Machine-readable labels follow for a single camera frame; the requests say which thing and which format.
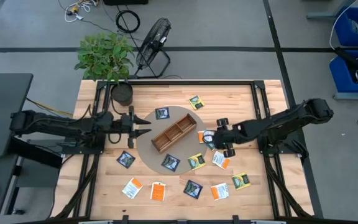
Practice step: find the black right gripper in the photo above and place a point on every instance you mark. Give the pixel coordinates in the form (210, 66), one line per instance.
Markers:
(228, 137)

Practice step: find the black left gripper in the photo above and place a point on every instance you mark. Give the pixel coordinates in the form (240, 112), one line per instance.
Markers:
(126, 126)

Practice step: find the green and yellow tea packet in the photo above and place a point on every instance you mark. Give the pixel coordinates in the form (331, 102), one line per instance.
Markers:
(196, 102)
(210, 147)
(196, 161)
(241, 181)

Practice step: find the orange and white tea packet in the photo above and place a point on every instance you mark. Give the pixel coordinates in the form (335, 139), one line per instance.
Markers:
(221, 160)
(132, 188)
(200, 136)
(219, 191)
(158, 191)

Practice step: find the dark blue tea packet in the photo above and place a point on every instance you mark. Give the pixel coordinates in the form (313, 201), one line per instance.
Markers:
(162, 113)
(125, 159)
(170, 162)
(193, 188)

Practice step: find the wooden three-compartment organizer box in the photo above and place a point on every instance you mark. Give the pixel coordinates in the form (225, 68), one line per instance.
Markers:
(166, 140)

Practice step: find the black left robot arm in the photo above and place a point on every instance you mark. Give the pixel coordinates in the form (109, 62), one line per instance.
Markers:
(57, 124)

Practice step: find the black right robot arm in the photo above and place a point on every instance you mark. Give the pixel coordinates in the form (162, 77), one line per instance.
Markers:
(291, 121)

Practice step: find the round grey mat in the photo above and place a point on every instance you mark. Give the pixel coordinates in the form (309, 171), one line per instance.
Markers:
(148, 155)

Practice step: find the green potted plant black pot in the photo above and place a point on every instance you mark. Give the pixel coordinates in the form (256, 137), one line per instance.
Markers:
(104, 56)

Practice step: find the black floor fan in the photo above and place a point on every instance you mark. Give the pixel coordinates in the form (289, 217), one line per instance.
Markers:
(155, 43)

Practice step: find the black desk foot bar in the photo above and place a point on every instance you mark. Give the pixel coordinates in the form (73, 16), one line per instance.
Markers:
(33, 152)

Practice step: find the black box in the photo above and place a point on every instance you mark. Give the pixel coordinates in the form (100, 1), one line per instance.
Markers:
(126, 2)

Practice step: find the black desk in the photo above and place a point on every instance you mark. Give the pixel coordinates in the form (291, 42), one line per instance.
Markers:
(5, 118)

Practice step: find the blue storage bin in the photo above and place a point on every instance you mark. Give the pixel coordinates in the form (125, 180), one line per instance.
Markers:
(340, 77)
(343, 28)

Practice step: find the grey bin stand base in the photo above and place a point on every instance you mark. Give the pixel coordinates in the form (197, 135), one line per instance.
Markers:
(353, 96)

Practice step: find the dark grey desk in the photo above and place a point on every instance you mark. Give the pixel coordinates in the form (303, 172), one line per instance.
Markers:
(2, 174)

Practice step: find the grey metal stand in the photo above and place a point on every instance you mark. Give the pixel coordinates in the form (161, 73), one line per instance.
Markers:
(322, 15)

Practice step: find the black aluminium table frame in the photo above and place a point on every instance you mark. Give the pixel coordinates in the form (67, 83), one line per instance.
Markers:
(197, 82)

